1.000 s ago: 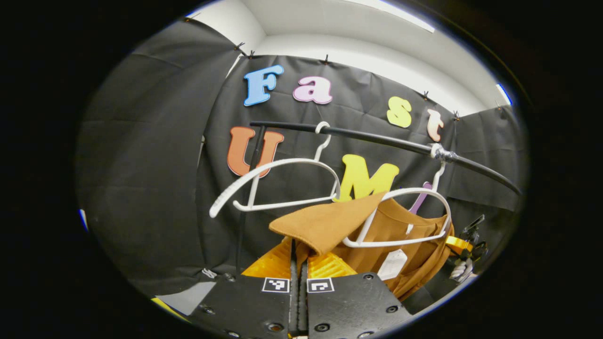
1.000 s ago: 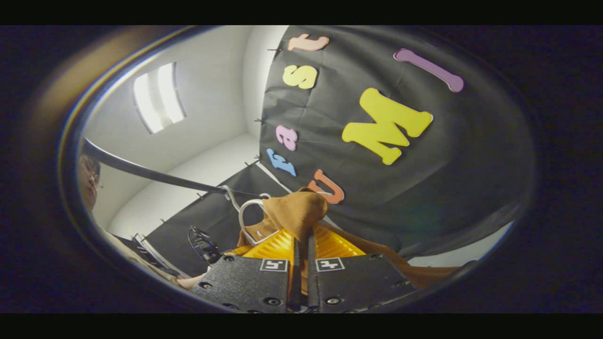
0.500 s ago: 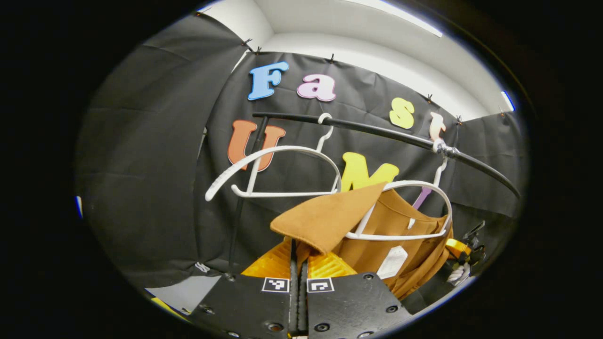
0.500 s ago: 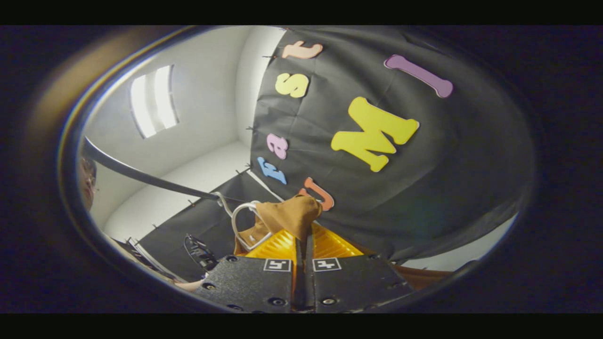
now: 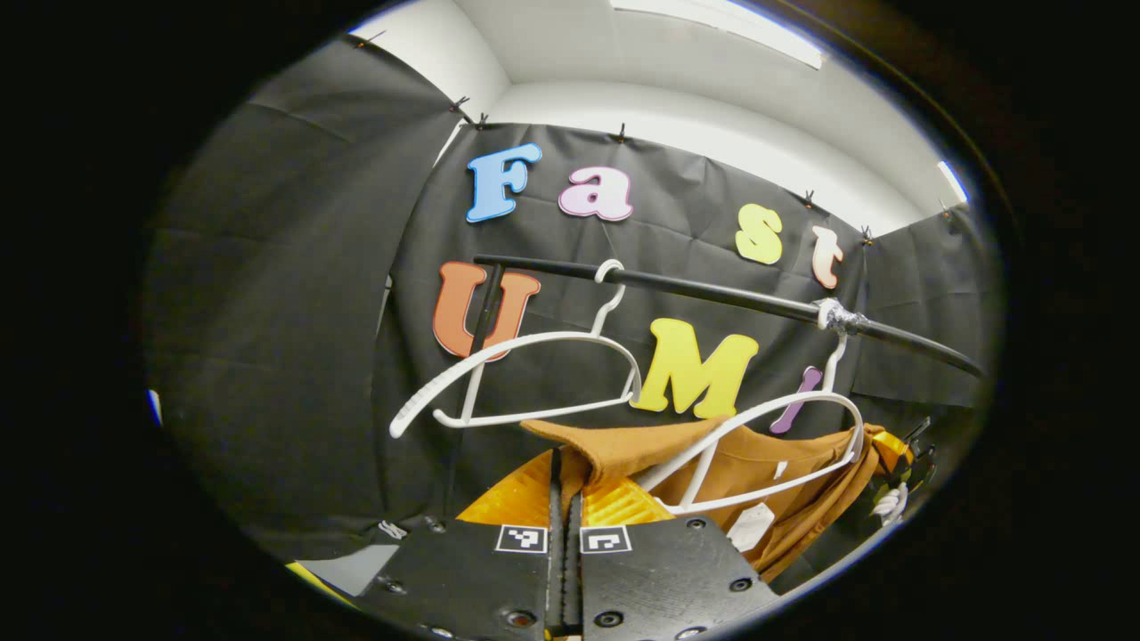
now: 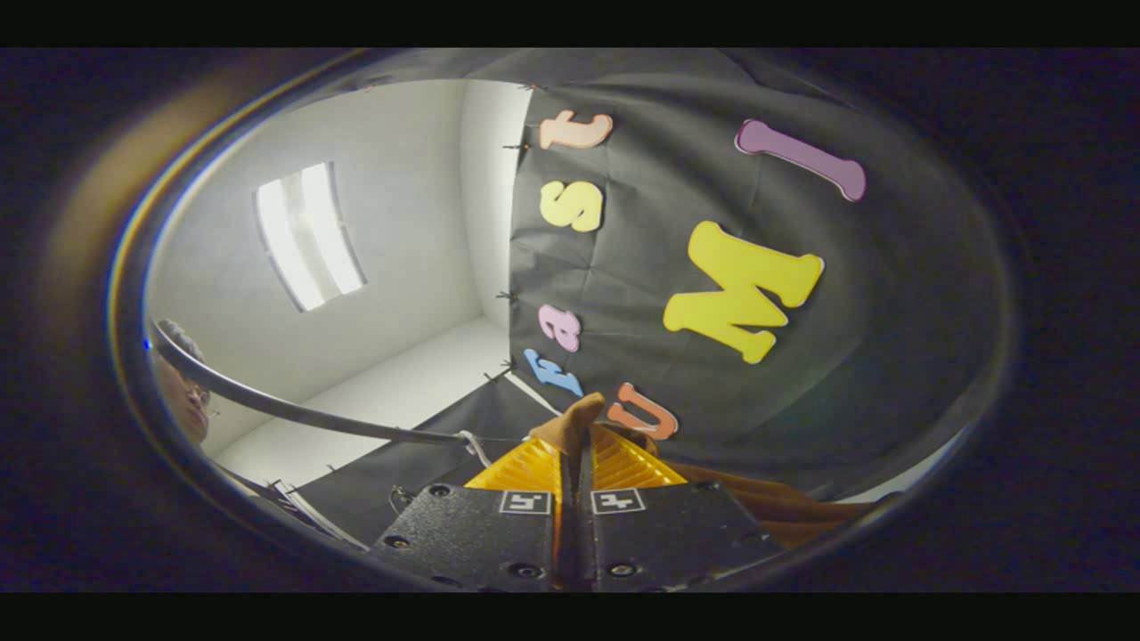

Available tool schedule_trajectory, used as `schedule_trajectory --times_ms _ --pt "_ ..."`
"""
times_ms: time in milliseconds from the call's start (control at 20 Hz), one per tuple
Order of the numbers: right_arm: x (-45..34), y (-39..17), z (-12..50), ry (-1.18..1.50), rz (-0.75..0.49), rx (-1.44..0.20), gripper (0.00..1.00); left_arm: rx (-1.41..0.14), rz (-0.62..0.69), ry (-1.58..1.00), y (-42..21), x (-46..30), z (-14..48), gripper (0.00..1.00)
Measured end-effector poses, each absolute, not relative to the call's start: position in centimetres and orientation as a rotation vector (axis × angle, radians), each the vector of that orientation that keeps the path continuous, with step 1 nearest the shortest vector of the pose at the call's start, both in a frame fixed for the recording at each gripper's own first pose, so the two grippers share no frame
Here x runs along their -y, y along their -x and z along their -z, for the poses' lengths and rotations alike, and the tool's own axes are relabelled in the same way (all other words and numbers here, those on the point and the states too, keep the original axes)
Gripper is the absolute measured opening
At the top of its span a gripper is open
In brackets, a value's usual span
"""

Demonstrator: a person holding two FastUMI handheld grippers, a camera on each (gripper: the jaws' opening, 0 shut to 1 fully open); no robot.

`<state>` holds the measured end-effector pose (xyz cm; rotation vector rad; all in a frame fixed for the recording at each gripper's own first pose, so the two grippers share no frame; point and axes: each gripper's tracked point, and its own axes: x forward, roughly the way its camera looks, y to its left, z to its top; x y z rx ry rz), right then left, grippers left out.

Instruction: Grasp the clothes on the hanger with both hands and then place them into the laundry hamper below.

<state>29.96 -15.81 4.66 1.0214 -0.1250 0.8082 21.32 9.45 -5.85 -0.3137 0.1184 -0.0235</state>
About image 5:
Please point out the black clothes rail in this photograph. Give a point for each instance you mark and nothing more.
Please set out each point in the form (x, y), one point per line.
(712, 292)

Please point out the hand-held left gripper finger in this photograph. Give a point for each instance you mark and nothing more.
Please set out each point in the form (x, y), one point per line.
(556, 579)
(574, 579)

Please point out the silver tape wrap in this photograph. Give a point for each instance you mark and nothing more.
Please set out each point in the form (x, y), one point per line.
(837, 316)

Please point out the white plastic hanger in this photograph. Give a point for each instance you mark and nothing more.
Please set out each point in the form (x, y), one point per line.
(427, 401)
(833, 365)

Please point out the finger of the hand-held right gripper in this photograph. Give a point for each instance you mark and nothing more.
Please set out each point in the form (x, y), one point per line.
(893, 450)

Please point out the black backdrop cloth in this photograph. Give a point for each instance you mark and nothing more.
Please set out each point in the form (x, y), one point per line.
(267, 312)

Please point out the brown shirt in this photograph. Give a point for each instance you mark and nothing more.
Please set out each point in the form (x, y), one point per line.
(614, 445)

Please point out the row of black clips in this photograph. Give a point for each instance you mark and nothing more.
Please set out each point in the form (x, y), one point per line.
(621, 135)

